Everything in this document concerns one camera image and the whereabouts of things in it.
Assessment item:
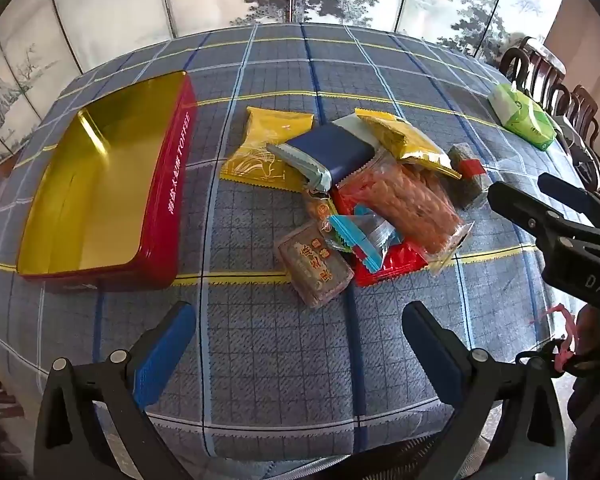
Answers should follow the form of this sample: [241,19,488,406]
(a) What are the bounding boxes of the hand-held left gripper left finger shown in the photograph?
[32,301,216,480]

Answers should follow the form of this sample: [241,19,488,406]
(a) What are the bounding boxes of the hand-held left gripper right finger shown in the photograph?
[401,301,568,480]

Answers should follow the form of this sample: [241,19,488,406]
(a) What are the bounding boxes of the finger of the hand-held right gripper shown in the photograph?
[538,172,600,233]
[488,181,600,252]

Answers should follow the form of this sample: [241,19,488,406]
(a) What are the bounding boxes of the dark packet with red label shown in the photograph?
[447,143,492,211]

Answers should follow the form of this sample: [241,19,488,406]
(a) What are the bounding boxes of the red snack packet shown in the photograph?
[330,185,431,287]

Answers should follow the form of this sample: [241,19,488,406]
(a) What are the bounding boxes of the large clear bag orange twists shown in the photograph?
[365,160,475,277]

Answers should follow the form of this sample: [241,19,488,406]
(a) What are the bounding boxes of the silver and teal candy wrapper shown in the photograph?
[327,203,398,272]

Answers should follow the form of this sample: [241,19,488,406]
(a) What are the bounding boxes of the glossy yellow snack packet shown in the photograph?
[355,108,462,181]

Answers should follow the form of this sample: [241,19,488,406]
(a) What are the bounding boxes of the brown pastry packet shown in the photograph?
[275,220,355,309]

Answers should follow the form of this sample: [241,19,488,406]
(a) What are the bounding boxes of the yellow green snack packet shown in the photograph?
[322,227,353,253]

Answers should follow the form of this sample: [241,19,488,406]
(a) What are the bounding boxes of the small clear bag orange snacks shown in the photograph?
[332,152,411,216]

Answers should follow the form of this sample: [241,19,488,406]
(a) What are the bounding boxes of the orange round biscuit packet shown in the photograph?
[301,187,341,233]

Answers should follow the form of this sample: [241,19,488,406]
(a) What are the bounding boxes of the red tin box gold inside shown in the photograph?
[16,71,198,295]

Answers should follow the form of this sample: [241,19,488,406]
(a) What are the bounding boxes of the blue and pale green packet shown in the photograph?
[266,114,377,196]

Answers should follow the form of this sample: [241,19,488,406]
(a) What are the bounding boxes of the yellow packet with white print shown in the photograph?
[220,106,315,192]

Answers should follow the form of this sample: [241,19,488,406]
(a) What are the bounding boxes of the person's right forearm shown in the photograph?
[567,305,600,436]

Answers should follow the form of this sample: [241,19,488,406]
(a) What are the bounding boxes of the dark wooden chair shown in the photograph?
[550,85,600,196]
[499,36,567,111]

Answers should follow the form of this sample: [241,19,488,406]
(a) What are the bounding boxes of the green tissue pack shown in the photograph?
[487,82,558,151]

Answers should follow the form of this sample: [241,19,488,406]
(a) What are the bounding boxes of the blue plaid tablecloth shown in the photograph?
[0,22,600,466]

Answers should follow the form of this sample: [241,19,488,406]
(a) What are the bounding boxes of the painted folding screen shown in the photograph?
[0,0,573,166]

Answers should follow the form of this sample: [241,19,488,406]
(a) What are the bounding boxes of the pink cord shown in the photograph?
[529,305,581,376]

